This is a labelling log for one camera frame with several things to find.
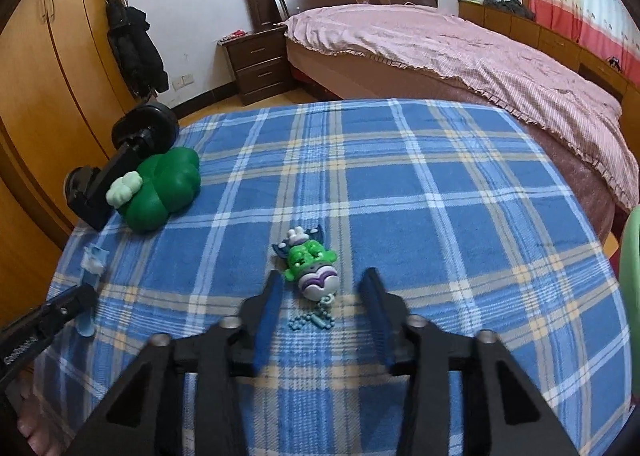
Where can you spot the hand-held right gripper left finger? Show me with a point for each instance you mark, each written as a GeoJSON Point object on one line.
{"type": "Point", "coordinates": [267, 321]}

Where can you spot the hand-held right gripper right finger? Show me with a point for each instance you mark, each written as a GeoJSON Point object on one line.
{"type": "Point", "coordinates": [372, 316]}

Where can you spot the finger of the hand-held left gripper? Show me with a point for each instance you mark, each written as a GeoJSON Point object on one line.
{"type": "Point", "coordinates": [60, 310]}

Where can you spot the light blue plastic stick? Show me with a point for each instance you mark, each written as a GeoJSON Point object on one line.
{"type": "Point", "coordinates": [93, 261]}

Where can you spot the green rimmed red waste bin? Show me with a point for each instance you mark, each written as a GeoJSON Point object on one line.
{"type": "Point", "coordinates": [631, 246]}

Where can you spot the person's left hand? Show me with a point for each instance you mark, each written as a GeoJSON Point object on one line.
{"type": "Point", "coordinates": [35, 416]}

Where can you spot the blue plaid cloth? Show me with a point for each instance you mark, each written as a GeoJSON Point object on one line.
{"type": "Point", "coordinates": [450, 236]}

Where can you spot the green clover toy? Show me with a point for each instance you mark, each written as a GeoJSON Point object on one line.
{"type": "Point", "coordinates": [160, 186]}

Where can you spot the light wooden wardrobe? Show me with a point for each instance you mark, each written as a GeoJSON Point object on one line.
{"type": "Point", "coordinates": [50, 61]}

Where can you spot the dark wooden nightstand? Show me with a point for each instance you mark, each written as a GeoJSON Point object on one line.
{"type": "Point", "coordinates": [260, 71]}

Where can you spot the black hanging jacket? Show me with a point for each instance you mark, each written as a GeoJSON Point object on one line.
{"type": "Point", "coordinates": [135, 51]}

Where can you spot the pink bed blanket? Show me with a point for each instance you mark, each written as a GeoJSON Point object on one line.
{"type": "Point", "coordinates": [475, 51]}

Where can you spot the small red items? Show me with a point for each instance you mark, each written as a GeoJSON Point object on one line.
{"type": "Point", "coordinates": [234, 35]}

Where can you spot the long wooden window cabinet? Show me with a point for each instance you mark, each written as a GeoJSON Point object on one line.
{"type": "Point", "coordinates": [525, 28]}

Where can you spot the dark clothes pile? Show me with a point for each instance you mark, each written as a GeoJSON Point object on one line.
{"type": "Point", "coordinates": [507, 7]}

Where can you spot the small dark item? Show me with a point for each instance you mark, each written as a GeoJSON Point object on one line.
{"type": "Point", "coordinates": [614, 63]}

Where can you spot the black phone mount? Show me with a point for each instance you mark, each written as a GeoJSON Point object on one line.
{"type": "Point", "coordinates": [145, 128]}

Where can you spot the white wall socket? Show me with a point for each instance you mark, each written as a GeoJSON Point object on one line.
{"type": "Point", "coordinates": [182, 82]}

